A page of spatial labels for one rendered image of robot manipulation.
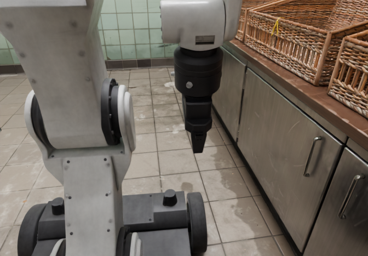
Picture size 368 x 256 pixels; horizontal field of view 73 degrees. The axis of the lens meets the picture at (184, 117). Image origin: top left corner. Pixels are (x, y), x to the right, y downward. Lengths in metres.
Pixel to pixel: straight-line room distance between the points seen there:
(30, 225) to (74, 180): 0.40
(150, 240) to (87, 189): 0.33
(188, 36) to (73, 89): 0.21
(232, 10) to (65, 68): 0.27
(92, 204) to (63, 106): 0.22
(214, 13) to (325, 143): 0.46
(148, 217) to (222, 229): 0.34
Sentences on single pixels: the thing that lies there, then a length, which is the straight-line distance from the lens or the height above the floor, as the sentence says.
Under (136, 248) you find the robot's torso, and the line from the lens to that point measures 0.65.
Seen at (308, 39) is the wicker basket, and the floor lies 0.70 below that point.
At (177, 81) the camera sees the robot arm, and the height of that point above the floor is 0.69.
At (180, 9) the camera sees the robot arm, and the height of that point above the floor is 0.82.
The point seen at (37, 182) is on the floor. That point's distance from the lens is 1.42.
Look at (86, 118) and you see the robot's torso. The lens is 0.49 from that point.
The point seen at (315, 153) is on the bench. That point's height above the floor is 0.44.
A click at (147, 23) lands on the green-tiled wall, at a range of 2.73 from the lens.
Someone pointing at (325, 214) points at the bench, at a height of 0.32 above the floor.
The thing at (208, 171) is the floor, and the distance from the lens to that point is 1.30.
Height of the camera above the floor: 0.86
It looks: 29 degrees down
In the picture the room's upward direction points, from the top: straight up
